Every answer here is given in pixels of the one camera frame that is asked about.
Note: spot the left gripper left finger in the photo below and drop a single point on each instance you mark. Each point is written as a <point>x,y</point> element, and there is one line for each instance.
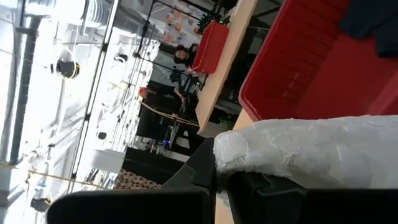
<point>140,207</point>

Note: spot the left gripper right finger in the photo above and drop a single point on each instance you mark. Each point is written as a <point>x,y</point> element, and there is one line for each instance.
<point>295,207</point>

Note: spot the white lace garment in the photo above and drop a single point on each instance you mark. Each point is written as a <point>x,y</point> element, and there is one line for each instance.
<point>311,149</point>

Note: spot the red plastic laundry bin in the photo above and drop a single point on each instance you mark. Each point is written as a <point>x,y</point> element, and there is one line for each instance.
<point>311,77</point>
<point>210,46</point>

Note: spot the brown circle patterned fabric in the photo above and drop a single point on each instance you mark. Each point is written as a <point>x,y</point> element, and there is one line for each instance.
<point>136,182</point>

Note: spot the black partition panel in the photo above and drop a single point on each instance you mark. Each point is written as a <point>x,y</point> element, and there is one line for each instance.
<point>149,163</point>

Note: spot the black ceiling device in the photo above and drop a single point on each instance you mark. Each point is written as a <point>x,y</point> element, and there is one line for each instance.
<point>40,204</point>
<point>68,69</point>

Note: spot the person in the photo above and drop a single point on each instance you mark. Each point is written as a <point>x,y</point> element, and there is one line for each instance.
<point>183,56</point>

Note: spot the dark navy garment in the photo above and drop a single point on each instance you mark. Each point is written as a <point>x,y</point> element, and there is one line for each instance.
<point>373,25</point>

